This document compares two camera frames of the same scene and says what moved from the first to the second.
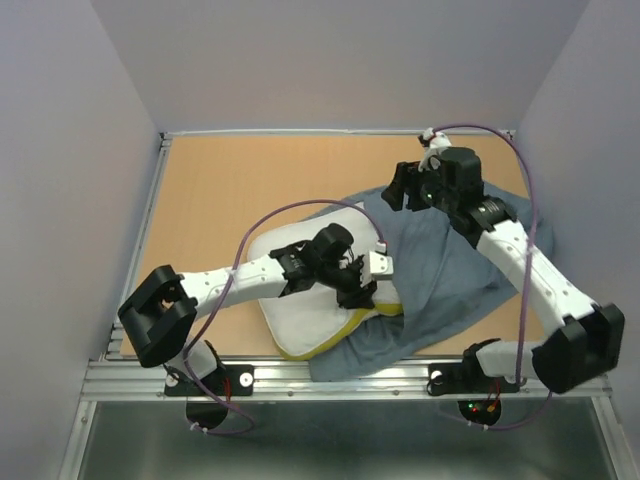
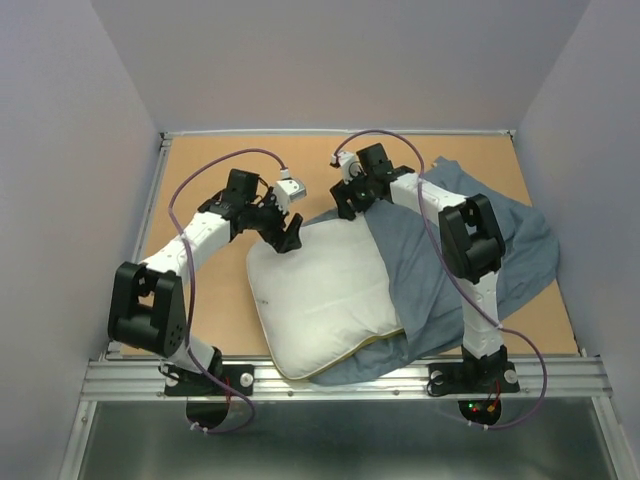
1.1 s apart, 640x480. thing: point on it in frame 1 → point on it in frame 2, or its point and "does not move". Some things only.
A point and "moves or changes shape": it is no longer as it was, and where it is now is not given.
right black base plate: (465, 378) does not move
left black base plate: (230, 380) does not move
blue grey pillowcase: (445, 280) moves or changes shape
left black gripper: (359, 293) → (279, 240)
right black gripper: (406, 179) → (341, 192)
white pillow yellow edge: (307, 321) moves or changes shape
